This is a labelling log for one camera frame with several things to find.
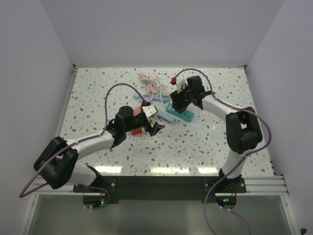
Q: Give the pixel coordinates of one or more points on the light blue power strip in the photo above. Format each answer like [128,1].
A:
[166,116]

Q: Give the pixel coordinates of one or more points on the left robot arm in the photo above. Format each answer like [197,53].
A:
[57,163]

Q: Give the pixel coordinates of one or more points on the red plug adapter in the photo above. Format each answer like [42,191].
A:
[136,131]

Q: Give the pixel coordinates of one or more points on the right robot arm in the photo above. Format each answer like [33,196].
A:
[243,132]

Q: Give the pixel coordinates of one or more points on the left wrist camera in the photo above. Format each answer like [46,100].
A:
[150,111]

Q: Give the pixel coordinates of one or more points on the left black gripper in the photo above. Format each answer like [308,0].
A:
[152,130]

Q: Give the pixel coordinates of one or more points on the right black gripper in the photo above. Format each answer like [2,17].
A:
[176,97]

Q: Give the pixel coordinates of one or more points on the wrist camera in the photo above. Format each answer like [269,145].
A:
[179,82]
[150,111]

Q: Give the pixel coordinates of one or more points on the teal power strip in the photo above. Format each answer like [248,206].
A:
[186,115]

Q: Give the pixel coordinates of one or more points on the pink power strip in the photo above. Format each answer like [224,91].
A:
[137,109]

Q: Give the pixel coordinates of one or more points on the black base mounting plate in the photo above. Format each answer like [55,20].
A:
[185,188]

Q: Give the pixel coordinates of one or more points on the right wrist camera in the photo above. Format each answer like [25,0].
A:
[179,82]

